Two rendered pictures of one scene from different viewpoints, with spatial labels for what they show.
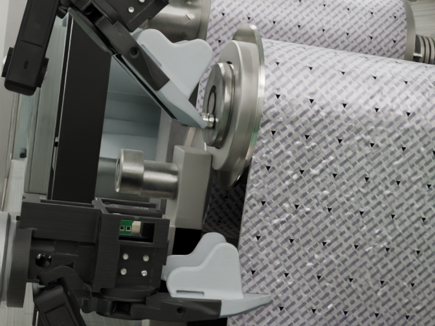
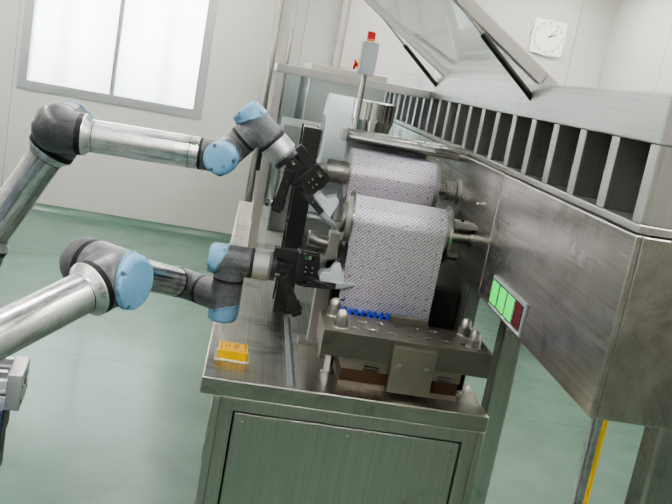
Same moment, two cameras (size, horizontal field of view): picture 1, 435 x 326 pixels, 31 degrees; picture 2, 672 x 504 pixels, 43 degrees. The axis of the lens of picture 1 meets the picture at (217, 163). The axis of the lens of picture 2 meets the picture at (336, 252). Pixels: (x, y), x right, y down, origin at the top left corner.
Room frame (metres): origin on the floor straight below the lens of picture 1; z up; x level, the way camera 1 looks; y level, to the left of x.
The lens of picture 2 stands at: (-1.43, -0.28, 1.59)
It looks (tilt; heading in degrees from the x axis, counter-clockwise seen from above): 11 degrees down; 8
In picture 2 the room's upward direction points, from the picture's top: 10 degrees clockwise
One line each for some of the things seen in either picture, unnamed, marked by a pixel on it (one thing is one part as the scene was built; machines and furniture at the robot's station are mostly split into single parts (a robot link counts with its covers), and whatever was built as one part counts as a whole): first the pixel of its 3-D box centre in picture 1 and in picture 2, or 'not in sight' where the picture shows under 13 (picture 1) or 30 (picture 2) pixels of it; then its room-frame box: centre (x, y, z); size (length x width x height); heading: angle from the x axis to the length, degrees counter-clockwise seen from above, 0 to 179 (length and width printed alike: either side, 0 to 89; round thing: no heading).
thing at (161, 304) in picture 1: (164, 302); (317, 282); (0.61, 0.03, 1.09); 0.09 x 0.05 x 0.02; 103
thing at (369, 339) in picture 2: not in sight; (401, 343); (0.57, -0.21, 1.00); 0.40 x 0.16 x 0.06; 104
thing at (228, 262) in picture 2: not in sight; (230, 260); (0.58, 0.24, 1.11); 0.11 x 0.08 x 0.09; 104
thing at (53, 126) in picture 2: not in sight; (132, 142); (0.45, 0.48, 1.36); 0.49 x 0.11 x 0.12; 101
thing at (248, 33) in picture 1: (235, 107); (349, 218); (0.71, -0.01, 1.25); 0.15 x 0.01 x 0.15; 14
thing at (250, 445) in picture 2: not in sight; (299, 387); (1.63, 0.17, 0.43); 2.52 x 0.64 x 0.86; 14
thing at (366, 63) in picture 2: not in sight; (365, 58); (1.25, 0.10, 1.66); 0.07 x 0.07 x 0.10; 14
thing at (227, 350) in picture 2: not in sight; (232, 351); (0.50, 0.18, 0.91); 0.07 x 0.07 x 0.02; 14
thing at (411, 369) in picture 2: not in sight; (411, 371); (0.49, -0.24, 0.97); 0.10 x 0.03 x 0.11; 104
